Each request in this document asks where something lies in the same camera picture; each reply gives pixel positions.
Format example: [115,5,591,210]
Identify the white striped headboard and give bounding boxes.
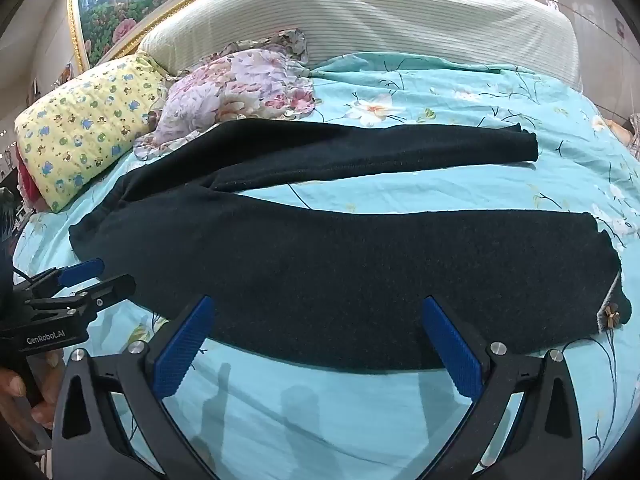
[137,0,586,93]

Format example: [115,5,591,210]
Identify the pink floral pillow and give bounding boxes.
[132,27,318,161]

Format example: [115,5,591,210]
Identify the person's left hand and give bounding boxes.
[0,350,65,456]

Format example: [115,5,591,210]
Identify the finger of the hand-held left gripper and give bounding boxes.
[15,258,106,293]
[30,275,137,322]

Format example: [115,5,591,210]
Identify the teal floral bed sheet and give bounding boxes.
[10,50,640,480]

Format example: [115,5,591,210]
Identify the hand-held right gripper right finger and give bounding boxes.
[422,296,586,480]

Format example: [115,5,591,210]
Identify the black pants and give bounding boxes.
[67,119,623,375]

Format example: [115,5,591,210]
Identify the red cloth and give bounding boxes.
[15,145,48,207]

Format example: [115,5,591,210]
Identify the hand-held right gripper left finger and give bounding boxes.
[50,295,221,480]

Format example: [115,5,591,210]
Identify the yellow printed pillow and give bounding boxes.
[14,51,168,213]

